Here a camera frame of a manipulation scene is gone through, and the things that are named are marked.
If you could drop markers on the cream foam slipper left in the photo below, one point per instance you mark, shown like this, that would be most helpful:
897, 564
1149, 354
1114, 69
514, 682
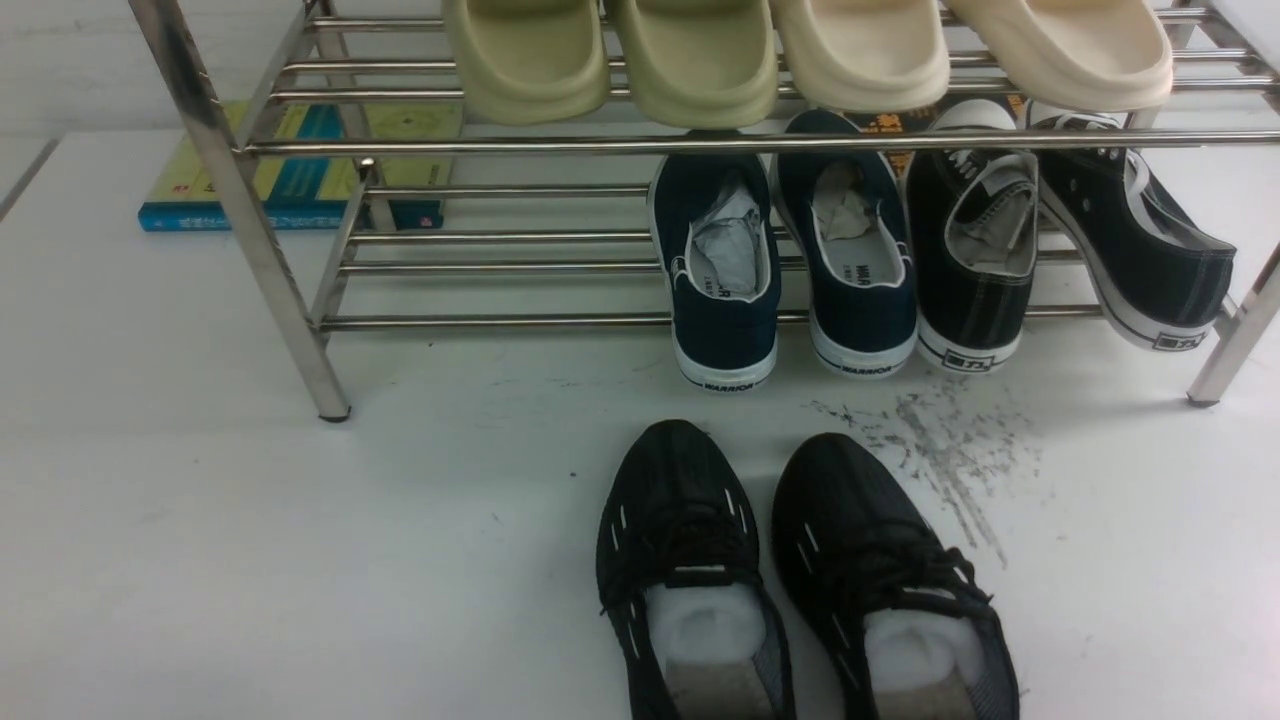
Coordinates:
864, 56

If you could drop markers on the green foam slipper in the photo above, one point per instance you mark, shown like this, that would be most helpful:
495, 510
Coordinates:
698, 64
524, 63

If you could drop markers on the cream foam slipper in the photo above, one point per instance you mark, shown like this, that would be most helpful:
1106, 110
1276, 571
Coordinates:
864, 56
1080, 55

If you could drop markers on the cream foam slipper right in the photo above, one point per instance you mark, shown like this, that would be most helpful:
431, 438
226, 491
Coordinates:
1080, 55

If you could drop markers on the black canvas sneaker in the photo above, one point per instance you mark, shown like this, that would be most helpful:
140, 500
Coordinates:
1160, 279
973, 227

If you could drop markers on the green foam slipper right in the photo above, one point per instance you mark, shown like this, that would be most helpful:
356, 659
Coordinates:
698, 64

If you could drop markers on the navy canvas shoe left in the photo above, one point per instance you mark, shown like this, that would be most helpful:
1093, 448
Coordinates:
709, 217

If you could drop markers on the navy canvas shoe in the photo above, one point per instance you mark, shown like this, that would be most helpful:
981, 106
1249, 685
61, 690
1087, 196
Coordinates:
709, 217
842, 207

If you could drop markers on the green foam slipper left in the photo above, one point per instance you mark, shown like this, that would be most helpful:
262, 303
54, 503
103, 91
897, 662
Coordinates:
524, 63

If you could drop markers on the navy canvas shoe right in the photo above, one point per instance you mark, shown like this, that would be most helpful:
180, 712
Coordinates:
842, 207

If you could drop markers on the blue yellow book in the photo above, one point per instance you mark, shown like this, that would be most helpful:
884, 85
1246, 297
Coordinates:
309, 194

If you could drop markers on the black canvas sneaker right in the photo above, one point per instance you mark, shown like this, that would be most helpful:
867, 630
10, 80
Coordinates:
1160, 279

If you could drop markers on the black canvas sneaker left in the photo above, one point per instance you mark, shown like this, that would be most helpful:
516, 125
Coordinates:
973, 227

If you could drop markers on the stainless steel shoe rack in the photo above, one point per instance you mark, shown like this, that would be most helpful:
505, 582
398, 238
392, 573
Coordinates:
313, 67

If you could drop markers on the black mesh sneaker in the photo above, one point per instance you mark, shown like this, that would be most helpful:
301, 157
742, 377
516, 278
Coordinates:
678, 574
907, 628

